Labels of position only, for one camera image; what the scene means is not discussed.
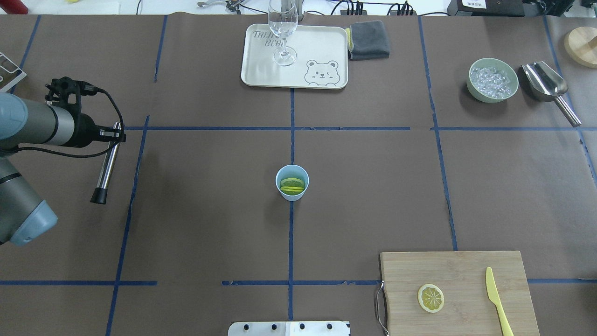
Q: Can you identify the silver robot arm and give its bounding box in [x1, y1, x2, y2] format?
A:
[1, 131, 139, 255]

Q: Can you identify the grey folded cloth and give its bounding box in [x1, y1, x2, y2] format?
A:
[345, 21, 390, 60]

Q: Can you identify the clear wine glass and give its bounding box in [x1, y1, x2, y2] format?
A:
[267, 0, 298, 66]

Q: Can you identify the yellow lemon slice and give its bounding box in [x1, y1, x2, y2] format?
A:
[279, 178, 306, 196]

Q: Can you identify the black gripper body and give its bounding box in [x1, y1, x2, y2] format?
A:
[70, 113, 126, 147]

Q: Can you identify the lemon slice on board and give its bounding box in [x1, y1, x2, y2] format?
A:
[417, 284, 445, 313]

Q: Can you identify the white cup rack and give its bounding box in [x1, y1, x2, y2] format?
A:
[0, 52, 27, 93]

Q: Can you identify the light blue cup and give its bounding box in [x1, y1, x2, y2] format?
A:
[275, 165, 310, 202]

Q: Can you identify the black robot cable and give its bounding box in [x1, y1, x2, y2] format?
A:
[14, 84, 125, 159]

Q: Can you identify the green bowl of ice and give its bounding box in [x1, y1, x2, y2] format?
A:
[466, 58, 520, 104]

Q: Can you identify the wooden cup stand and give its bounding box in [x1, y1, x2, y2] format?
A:
[564, 26, 597, 69]

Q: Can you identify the steel muddler with black tip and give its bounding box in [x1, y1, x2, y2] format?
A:
[90, 134, 120, 204]

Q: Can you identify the bamboo cutting board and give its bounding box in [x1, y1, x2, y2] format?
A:
[380, 251, 540, 336]

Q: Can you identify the yellow plastic knife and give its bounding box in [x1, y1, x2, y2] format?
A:
[485, 266, 514, 336]

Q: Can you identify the steel ice scoop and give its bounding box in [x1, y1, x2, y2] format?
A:
[521, 61, 582, 127]

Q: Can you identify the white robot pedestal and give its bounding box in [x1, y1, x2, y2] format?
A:
[228, 321, 351, 336]

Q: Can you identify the cream bear tray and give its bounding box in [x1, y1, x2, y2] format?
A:
[240, 24, 349, 90]

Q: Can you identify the red bottle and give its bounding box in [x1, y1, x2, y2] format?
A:
[0, 0, 28, 14]

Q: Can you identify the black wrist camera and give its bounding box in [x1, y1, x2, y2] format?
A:
[45, 77, 99, 115]

